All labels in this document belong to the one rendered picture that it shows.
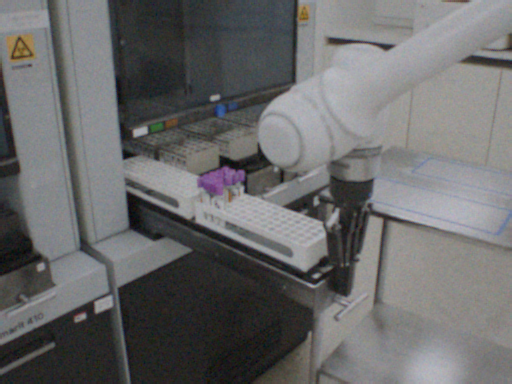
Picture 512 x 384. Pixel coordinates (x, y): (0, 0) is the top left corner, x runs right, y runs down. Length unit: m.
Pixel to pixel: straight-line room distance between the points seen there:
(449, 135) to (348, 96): 2.71
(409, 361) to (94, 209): 0.98
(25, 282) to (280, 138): 0.63
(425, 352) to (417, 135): 1.99
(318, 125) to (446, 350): 1.17
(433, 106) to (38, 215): 2.63
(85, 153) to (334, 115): 0.66
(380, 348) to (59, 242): 0.97
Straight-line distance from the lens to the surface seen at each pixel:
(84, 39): 1.15
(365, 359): 1.63
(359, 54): 0.82
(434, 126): 3.40
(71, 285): 1.17
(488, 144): 3.30
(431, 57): 0.67
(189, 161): 1.36
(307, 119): 0.66
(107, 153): 1.22
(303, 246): 0.96
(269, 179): 1.49
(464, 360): 1.71
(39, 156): 1.14
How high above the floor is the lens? 1.33
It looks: 24 degrees down
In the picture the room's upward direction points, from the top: straight up
